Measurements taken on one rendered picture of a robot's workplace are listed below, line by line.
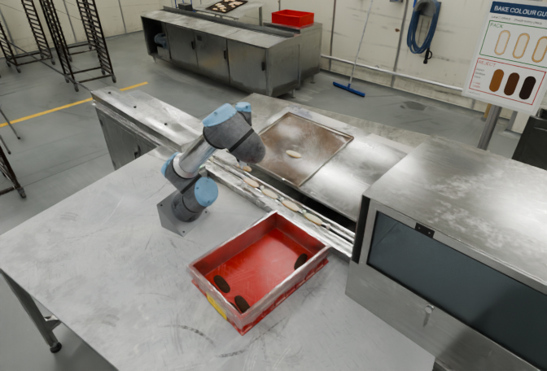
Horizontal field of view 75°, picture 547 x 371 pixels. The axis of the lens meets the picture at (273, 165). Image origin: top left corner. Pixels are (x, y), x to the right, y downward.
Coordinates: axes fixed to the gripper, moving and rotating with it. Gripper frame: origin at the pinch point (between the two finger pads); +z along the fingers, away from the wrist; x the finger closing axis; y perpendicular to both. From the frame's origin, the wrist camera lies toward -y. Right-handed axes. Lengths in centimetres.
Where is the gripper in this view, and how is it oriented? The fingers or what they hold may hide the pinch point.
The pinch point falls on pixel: (243, 164)
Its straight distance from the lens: 188.7
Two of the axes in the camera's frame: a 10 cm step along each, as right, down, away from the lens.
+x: 6.8, -4.1, 6.0
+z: 0.1, 8.3, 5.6
